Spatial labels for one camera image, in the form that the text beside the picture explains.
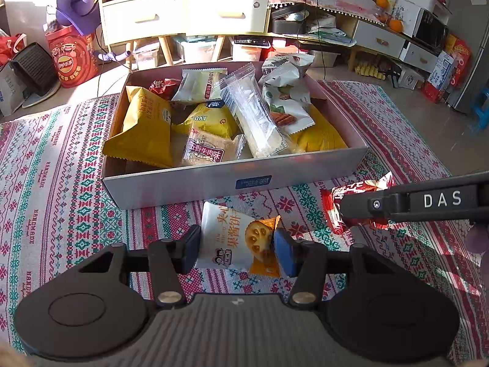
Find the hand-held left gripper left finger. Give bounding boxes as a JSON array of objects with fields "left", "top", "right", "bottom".
[{"left": 78, "top": 224, "right": 202, "bottom": 308}]

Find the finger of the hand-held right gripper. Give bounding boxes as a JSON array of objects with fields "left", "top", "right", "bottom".
[{"left": 339, "top": 192, "right": 403, "bottom": 223}]

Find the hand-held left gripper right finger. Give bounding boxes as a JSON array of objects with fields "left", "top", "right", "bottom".
[{"left": 273, "top": 228, "right": 430, "bottom": 308}]

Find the red snack packet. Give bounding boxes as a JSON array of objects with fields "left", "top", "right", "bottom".
[
  {"left": 149, "top": 78, "right": 182, "bottom": 100},
  {"left": 320, "top": 171, "right": 396, "bottom": 235}
]

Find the white orange biscuit packet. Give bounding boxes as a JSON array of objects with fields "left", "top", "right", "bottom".
[{"left": 194, "top": 201, "right": 282, "bottom": 278}]

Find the silver cardboard box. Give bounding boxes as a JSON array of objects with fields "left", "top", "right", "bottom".
[{"left": 101, "top": 61, "right": 369, "bottom": 210}]

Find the large yellow chip bag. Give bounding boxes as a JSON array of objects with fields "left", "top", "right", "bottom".
[{"left": 288, "top": 103, "right": 348, "bottom": 154}]

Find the clear brown crisp packet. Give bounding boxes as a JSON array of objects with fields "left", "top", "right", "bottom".
[{"left": 180, "top": 129, "right": 245, "bottom": 167}]

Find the yellow snack packet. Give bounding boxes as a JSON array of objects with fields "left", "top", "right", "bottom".
[{"left": 103, "top": 85, "right": 174, "bottom": 169}]

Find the small yellow snack bag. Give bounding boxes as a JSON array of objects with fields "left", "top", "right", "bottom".
[{"left": 172, "top": 101, "right": 239, "bottom": 140}]

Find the white pecan packet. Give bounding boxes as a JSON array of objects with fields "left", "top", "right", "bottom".
[{"left": 261, "top": 63, "right": 316, "bottom": 136}]

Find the clear rice cracker packet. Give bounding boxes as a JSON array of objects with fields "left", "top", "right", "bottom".
[{"left": 219, "top": 63, "right": 289, "bottom": 158}]

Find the white green nut packet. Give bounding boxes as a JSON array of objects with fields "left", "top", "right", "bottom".
[{"left": 261, "top": 54, "right": 314, "bottom": 85}]

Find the cream white snack packet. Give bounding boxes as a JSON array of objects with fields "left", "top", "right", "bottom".
[{"left": 171, "top": 68, "right": 228, "bottom": 102}]

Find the person's right hand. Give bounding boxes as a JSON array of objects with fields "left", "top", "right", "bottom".
[{"left": 468, "top": 222, "right": 489, "bottom": 255}]

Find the blue plastic stool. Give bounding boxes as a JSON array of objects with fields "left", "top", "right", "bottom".
[{"left": 474, "top": 86, "right": 489, "bottom": 127}]

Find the white blue carton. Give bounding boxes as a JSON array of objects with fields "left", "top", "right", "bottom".
[{"left": 428, "top": 51, "right": 455, "bottom": 85}]

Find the row of small yellow toys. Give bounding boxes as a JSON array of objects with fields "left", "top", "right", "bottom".
[{"left": 355, "top": 63, "right": 384, "bottom": 79}]

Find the red gift box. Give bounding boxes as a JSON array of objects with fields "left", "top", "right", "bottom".
[{"left": 422, "top": 34, "right": 472, "bottom": 102}]

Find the patterned woven blanket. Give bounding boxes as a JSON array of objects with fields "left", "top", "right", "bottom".
[{"left": 0, "top": 80, "right": 489, "bottom": 356}]

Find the grey refrigerator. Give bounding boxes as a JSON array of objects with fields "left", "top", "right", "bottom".
[{"left": 447, "top": 0, "right": 489, "bottom": 113}]

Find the low cabinet with drawers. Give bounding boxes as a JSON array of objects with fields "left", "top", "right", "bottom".
[{"left": 269, "top": 4, "right": 440, "bottom": 73}]

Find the white microwave oven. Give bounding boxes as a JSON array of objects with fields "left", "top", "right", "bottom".
[{"left": 393, "top": 0, "right": 449, "bottom": 50}]

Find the clear bin with dark lid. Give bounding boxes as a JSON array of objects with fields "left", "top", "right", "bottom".
[{"left": 231, "top": 38, "right": 272, "bottom": 62}]

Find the narrow clear storage bin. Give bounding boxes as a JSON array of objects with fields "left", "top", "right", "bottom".
[{"left": 134, "top": 40, "right": 161, "bottom": 70}]

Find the grey metal tin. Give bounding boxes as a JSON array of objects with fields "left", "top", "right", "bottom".
[{"left": 271, "top": 8, "right": 306, "bottom": 34}]

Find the wide clear storage bin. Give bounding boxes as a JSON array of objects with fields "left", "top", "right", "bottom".
[{"left": 179, "top": 36, "right": 226, "bottom": 64}]

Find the red cylindrical snack bucket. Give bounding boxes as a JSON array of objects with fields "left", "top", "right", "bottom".
[{"left": 45, "top": 25, "right": 99, "bottom": 88}]

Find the cream cabinet with drawers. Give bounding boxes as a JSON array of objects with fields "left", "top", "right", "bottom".
[{"left": 99, "top": 0, "right": 270, "bottom": 65}]

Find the black mesh basket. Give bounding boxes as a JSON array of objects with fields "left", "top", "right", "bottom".
[{"left": 9, "top": 42, "right": 58, "bottom": 98}]

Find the white paper bag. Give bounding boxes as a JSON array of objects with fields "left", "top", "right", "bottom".
[{"left": 0, "top": 61, "right": 29, "bottom": 117}]

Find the purple fan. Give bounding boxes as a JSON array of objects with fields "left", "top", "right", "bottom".
[{"left": 55, "top": 0, "right": 101, "bottom": 35}]

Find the red shopping bag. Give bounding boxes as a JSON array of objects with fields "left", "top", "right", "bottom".
[{"left": 0, "top": 32, "right": 27, "bottom": 65}]

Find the purple curved handle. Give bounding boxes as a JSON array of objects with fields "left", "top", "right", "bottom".
[{"left": 97, "top": 50, "right": 132, "bottom": 62}]

